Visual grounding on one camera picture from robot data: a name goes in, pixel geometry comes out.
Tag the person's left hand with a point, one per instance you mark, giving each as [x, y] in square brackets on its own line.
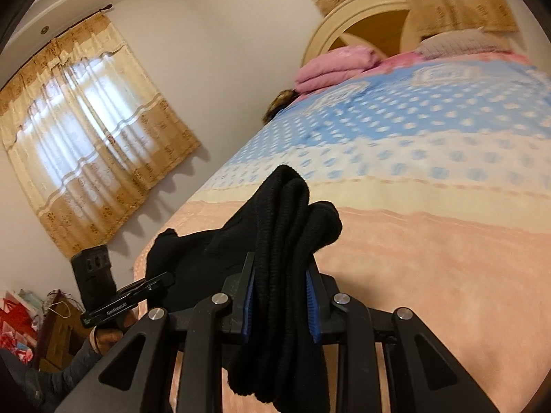
[109, 335]

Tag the beige patterned curtain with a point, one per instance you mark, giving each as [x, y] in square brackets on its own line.
[452, 0]
[94, 137]

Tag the red gift bags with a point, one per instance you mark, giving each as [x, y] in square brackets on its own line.
[17, 327]

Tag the folded pink blanket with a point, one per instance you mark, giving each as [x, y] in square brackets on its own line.
[331, 66]

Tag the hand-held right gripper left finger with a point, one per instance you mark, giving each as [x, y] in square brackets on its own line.
[248, 307]

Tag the wooden cabinet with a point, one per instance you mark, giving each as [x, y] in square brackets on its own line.
[60, 335]

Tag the striped pillow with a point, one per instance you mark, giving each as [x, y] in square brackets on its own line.
[460, 43]

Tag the curtain rod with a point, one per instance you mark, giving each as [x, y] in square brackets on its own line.
[92, 12]

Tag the cream arched headboard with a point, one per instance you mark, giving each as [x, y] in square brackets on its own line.
[327, 30]

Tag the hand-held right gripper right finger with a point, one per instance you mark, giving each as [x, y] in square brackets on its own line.
[312, 309]

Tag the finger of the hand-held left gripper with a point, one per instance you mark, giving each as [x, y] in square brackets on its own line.
[157, 282]

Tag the dark brown furry object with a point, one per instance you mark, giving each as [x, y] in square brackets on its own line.
[277, 105]

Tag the black pants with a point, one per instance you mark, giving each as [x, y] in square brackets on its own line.
[280, 245]

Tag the polka dot bed blanket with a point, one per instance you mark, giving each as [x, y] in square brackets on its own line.
[430, 223]

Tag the person's left forearm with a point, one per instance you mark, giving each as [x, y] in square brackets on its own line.
[51, 383]

